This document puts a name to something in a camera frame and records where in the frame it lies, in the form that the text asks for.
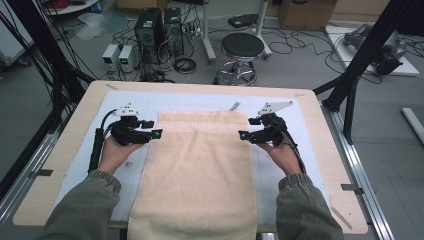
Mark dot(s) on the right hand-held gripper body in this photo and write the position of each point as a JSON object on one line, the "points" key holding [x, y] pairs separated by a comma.
{"points": [[271, 131]]}

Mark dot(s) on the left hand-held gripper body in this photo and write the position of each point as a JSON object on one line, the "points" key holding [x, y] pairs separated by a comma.
{"points": [[128, 131]]}

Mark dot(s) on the beige towel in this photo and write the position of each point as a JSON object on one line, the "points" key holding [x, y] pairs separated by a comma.
{"points": [[193, 173]]}

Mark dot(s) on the person's left hand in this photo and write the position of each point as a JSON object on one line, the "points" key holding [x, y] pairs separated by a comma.
{"points": [[115, 155]]}

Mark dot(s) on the person's right hand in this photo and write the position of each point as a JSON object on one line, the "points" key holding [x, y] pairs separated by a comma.
{"points": [[286, 158]]}

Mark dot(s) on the white grid mat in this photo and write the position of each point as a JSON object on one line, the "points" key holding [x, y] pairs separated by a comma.
{"points": [[200, 101]]}

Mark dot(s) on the white power supply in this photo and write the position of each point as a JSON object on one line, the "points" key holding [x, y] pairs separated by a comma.
{"points": [[127, 58], [111, 57]]}

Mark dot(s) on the black round stool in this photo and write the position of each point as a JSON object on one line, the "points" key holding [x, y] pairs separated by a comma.
{"points": [[242, 45]]}

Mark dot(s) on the white metal stand leg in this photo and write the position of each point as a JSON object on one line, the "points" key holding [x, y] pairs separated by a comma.
{"points": [[207, 36], [261, 30]]}

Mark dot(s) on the large black computer tower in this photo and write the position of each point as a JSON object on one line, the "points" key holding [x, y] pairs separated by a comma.
{"points": [[148, 30]]}

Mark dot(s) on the small black computer tower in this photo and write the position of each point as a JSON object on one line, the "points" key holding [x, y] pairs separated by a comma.
{"points": [[173, 30]]}

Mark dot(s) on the black flat case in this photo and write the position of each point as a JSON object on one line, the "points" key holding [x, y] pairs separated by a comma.
{"points": [[242, 20]]}

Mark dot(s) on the white platform board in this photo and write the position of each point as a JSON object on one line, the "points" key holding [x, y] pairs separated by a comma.
{"points": [[338, 46]]}

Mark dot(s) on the clear plastic sheet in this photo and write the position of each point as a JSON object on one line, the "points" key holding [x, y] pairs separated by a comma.
{"points": [[91, 28]]}

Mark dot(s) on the thin wooden stick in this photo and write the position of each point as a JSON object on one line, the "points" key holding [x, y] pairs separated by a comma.
{"points": [[341, 218]]}

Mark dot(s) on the cardboard box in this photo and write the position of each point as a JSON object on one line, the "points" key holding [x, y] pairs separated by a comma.
{"points": [[306, 15]]}

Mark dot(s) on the white round table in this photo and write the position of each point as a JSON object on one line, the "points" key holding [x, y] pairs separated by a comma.
{"points": [[76, 8]]}

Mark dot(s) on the white tube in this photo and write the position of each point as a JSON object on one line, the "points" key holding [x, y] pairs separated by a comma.
{"points": [[413, 121]]}

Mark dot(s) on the grey machine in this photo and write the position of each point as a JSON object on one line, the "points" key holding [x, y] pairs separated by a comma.
{"points": [[393, 50]]}

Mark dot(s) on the grey metal bracket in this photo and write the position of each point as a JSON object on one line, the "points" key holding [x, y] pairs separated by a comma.
{"points": [[351, 188], [41, 173]]}

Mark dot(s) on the aluminium table rail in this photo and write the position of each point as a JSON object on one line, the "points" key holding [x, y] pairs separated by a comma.
{"points": [[23, 180], [363, 173]]}

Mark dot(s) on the black metal frame post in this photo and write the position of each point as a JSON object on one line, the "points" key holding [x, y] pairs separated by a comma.
{"points": [[363, 56], [43, 43]]}

